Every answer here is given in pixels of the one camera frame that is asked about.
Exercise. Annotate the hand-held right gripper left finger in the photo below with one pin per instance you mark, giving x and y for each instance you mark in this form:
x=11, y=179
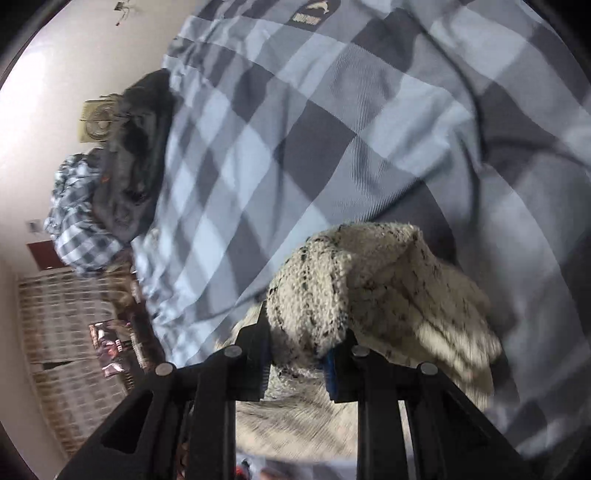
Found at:
x=256, y=364

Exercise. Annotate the cream plaid shirt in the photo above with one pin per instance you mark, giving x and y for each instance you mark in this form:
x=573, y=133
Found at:
x=369, y=277

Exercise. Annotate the blue checkered bed sheet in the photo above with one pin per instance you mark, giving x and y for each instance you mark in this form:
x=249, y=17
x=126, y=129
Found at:
x=369, y=115

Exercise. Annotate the checkered blanket pile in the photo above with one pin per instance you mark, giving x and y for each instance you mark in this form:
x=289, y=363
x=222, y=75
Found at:
x=78, y=240

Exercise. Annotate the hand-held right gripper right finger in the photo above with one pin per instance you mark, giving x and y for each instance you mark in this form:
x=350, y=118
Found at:
x=333, y=374

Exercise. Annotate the television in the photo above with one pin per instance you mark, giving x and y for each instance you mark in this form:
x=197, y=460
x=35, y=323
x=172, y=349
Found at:
x=108, y=346

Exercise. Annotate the black padded jacket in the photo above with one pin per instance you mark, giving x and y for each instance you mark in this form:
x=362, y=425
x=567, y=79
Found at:
x=138, y=152

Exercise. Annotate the beige box fan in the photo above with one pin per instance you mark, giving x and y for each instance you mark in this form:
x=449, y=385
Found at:
x=94, y=124

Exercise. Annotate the red-brown door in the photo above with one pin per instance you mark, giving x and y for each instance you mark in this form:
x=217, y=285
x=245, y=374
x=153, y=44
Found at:
x=44, y=254

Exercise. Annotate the dark wooden television stand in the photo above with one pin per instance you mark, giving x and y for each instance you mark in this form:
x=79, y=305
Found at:
x=143, y=341

